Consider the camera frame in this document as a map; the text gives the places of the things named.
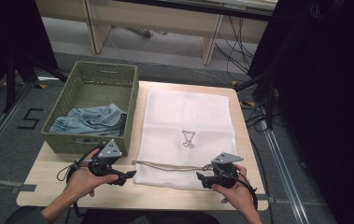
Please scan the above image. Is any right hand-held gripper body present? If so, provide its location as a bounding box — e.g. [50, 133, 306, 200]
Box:
[210, 152, 245, 189]

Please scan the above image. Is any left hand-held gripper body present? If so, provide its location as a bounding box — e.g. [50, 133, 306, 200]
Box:
[88, 138, 129, 187]

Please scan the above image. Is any light blue denim garment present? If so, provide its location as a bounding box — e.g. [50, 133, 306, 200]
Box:
[49, 103, 128, 137]

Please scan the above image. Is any beige drawstring cord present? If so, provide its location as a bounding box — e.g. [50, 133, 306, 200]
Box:
[132, 160, 213, 173]

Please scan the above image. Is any green woven plastic basket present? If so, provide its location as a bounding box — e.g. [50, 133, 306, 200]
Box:
[40, 61, 140, 157]

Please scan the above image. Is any white mesh laundry bag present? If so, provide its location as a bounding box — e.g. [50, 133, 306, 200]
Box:
[133, 87, 239, 191]

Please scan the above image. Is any person's right hand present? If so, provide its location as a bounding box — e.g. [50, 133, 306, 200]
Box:
[211, 163, 255, 213]

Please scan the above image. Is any person's left hand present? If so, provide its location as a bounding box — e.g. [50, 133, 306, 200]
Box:
[64, 148, 120, 200]

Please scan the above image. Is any black tripod stand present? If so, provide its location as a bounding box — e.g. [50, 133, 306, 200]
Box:
[2, 50, 69, 114]
[234, 69, 279, 131]

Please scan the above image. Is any grey power strip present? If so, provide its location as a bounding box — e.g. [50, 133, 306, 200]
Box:
[126, 27, 168, 39]

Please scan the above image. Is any light wooden desk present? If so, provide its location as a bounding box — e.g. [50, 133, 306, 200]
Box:
[35, 0, 278, 66]

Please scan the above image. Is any metal floor rail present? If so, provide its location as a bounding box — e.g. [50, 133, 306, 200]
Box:
[0, 82, 36, 167]
[260, 119, 310, 224]

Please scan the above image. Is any bundle of black floor cables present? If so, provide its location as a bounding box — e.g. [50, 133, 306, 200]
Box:
[214, 15, 256, 76]

